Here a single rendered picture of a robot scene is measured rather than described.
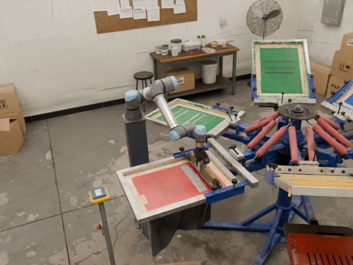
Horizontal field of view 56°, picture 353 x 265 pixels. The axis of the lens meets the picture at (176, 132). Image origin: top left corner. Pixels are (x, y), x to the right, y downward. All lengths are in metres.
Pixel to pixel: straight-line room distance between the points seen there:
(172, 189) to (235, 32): 4.83
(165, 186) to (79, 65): 3.82
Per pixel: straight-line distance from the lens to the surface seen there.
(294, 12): 7.60
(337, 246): 1.98
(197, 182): 2.48
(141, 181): 2.54
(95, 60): 5.93
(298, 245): 1.92
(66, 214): 3.90
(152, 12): 6.01
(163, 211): 2.22
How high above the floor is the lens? 2.48
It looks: 29 degrees down
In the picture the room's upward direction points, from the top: 3 degrees counter-clockwise
